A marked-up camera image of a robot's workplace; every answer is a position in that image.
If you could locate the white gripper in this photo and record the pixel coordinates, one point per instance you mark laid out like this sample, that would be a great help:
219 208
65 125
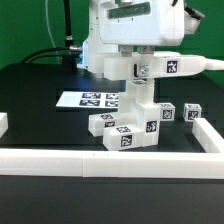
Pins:
141 22

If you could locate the white chair back part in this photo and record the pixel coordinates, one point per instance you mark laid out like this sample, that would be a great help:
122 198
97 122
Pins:
163 64

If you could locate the white chair seat part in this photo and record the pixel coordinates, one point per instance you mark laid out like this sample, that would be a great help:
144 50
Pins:
138 100

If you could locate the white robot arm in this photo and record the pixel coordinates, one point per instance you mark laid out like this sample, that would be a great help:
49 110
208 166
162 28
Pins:
95 51

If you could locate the white marker sheet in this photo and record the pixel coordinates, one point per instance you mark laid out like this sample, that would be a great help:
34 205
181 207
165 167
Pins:
73 99

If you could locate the white U-shaped fence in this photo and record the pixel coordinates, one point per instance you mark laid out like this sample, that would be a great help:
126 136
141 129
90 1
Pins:
206 165

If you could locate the white block at left edge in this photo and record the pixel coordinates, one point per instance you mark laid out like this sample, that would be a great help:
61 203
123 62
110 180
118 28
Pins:
3 123

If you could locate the black vertical cable post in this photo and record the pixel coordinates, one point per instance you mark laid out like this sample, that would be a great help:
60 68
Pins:
68 32

